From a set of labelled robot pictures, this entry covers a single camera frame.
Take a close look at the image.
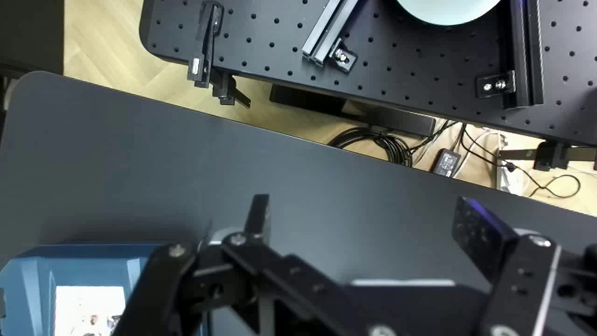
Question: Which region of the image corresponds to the black coiled cable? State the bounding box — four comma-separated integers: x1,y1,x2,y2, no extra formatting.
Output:
326,125,431,168

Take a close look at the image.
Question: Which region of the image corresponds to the black perforated breadboard table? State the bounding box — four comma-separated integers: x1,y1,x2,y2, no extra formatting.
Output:
138,0,597,149

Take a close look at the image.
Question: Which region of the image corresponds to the white round plate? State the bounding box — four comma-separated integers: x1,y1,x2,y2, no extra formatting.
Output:
395,0,500,26

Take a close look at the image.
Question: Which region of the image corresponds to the black power adapter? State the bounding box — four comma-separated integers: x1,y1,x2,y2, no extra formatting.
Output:
431,149,461,177

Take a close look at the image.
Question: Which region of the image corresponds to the black aluminium rail right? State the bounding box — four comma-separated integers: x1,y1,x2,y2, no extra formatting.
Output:
475,0,544,106

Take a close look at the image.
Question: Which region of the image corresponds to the blue plastic box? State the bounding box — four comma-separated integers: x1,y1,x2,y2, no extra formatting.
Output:
0,242,156,336

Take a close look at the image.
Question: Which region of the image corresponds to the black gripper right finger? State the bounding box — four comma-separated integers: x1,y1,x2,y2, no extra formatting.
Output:
451,196,597,336

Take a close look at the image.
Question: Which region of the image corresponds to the black aluminium rail left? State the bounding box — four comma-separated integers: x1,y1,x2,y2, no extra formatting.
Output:
302,0,358,72

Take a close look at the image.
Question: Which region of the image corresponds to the black aluminium rail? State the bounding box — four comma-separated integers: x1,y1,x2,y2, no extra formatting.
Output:
302,0,358,72
475,0,544,106

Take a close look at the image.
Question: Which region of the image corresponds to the black clamp on breadboard edge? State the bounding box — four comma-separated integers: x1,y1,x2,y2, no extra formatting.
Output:
186,0,250,106

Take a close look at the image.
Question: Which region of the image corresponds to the black table clamp right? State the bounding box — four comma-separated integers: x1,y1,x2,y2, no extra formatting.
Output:
496,140,597,171

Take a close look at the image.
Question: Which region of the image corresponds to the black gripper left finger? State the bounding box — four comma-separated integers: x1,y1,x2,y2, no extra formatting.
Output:
114,194,349,336

